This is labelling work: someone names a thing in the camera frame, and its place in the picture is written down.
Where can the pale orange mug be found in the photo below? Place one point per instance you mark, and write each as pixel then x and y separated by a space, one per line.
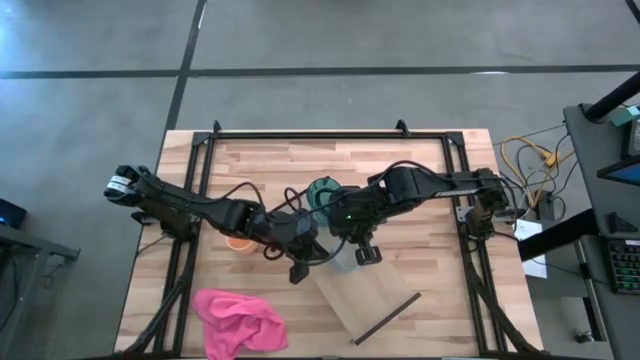
pixel 239 245

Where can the black pole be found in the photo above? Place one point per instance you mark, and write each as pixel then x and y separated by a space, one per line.
pixel 612 100

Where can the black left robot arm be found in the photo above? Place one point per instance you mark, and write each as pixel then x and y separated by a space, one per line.
pixel 200 207

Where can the black tablet screen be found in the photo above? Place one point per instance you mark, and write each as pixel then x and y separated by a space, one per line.
pixel 622 172

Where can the teal box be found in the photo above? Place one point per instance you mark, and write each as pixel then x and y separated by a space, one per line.
pixel 626 116

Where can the green tape roll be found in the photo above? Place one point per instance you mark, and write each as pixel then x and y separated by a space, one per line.
pixel 320 192

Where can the black table frame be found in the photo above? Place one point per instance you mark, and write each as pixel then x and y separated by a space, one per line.
pixel 325 135

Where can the grey desk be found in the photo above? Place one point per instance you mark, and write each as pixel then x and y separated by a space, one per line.
pixel 590 165

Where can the silver mounting bracket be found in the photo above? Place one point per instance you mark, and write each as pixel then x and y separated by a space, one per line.
pixel 462 214

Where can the clear plastic cup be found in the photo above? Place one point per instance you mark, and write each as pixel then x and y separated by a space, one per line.
pixel 346 260

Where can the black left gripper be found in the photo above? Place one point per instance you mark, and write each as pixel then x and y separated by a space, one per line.
pixel 287 232

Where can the white paper sheet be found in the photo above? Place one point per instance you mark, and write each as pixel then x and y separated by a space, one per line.
pixel 532 250

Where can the pink cloth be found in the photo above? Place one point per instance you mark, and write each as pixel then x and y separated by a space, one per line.
pixel 237 320

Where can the black desk beam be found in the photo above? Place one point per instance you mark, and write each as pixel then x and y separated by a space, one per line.
pixel 555 235

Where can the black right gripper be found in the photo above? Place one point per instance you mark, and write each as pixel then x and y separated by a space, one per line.
pixel 355 210

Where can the black device with blue light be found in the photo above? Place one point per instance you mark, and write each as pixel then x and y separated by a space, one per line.
pixel 11 214

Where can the black keyboard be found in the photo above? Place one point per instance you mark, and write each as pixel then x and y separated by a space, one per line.
pixel 625 265

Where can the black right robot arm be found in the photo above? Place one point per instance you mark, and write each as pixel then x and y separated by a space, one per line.
pixel 450 187

